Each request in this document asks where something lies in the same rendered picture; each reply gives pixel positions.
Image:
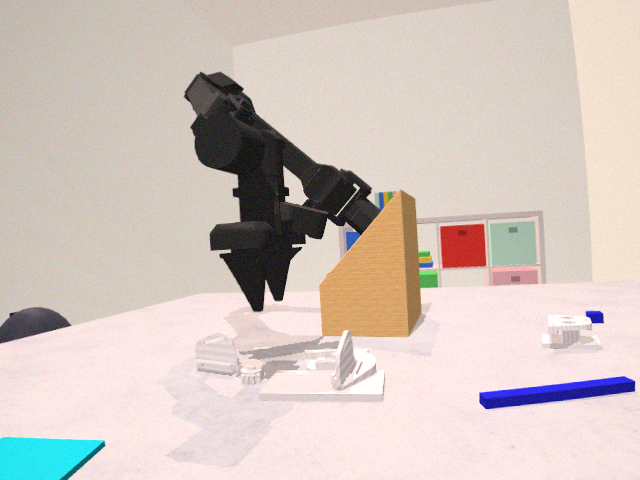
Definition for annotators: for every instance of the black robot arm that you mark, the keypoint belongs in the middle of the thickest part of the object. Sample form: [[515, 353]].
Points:
[[231, 137]]

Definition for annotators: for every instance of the white housing plate with two holes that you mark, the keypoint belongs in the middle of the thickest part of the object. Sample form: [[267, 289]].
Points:
[[558, 323]]

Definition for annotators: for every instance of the cyan flat plate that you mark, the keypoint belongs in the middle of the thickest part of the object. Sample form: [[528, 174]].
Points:
[[44, 459]]

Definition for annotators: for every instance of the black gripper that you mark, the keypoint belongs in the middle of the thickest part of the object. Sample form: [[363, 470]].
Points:
[[257, 254]]

